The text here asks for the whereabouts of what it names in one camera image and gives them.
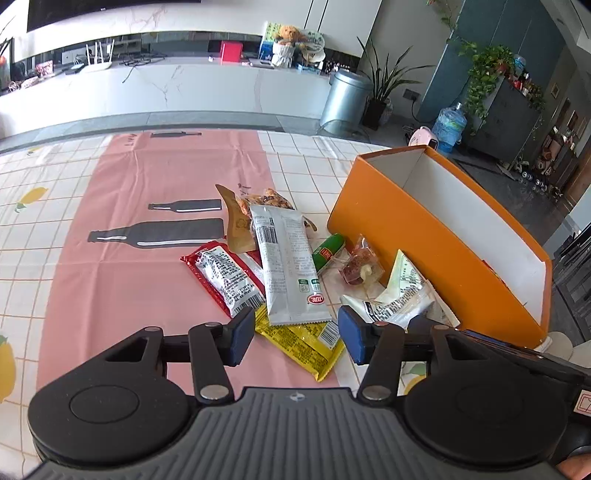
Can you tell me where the white triangular snack bag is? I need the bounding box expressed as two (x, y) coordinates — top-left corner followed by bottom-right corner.
(341, 250), (461, 330)

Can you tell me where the white long snack packet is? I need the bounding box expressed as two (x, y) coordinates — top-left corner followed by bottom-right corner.
(248, 203), (333, 327)

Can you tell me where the green sausage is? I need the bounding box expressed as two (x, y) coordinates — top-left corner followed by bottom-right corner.
(311, 234), (346, 274)

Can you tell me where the person's left hand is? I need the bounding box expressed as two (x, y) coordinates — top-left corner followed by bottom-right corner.
(557, 453), (591, 480)

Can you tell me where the red snack packet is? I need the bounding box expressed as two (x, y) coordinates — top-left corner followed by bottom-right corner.
(180, 241), (266, 319)

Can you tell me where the yellow snack packet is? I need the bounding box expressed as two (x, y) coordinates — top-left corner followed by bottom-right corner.
(256, 305), (345, 382)

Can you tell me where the clear wrapped red candy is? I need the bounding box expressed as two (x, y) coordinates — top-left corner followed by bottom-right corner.
(339, 236), (385, 286)

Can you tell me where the brown nut snack bag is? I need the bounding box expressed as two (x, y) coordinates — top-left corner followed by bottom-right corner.
(215, 184), (317, 258)

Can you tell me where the orange cardboard box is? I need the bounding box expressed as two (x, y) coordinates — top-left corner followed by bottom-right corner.
(328, 146), (552, 349)

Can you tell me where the pink small heater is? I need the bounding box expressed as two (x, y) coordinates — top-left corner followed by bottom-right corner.
(409, 126), (439, 150)

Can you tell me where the blue water bottle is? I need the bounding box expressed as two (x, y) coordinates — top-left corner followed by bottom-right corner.
(432, 102), (468, 153)

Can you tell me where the silver trash can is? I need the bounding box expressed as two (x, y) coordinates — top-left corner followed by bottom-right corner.
(320, 70), (373, 134)

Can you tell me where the dark cabinet with items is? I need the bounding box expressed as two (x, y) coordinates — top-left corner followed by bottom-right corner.
(466, 55), (591, 199)

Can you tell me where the white marble TV console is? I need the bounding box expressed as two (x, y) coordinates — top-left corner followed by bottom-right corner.
(1, 57), (329, 138)

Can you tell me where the potted green plant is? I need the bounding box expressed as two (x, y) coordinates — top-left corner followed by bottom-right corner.
(356, 38), (432, 130)

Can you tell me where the red box on console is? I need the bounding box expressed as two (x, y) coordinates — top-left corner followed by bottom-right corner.
(219, 41), (243, 63)

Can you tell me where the hanging ivy plant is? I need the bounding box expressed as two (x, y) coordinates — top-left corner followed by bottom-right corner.
(420, 1), (514, 134)

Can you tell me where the teddy bear bouquet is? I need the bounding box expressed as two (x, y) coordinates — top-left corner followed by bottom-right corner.
(257, 22), (325, 70)

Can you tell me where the white router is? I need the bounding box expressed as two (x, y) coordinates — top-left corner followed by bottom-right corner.
(80, 40), (115, 71)

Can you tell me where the black wall television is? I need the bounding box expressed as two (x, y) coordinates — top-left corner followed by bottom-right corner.
(27, 0), (200, 32)

